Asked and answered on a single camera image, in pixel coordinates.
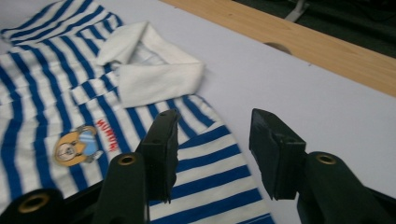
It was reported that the desk with white legs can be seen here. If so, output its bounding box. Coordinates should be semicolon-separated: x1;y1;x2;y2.
284;0;309;23

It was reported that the white table mat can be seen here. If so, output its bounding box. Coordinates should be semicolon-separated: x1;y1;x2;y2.
0;0;396;224

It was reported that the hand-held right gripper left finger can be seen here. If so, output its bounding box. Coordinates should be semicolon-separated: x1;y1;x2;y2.
135;108;182;203

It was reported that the blue white striped baby romper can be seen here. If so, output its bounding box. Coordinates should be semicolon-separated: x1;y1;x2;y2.
0;0;276;224

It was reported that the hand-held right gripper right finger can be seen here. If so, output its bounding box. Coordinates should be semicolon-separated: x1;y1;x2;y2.
248;107;307;201

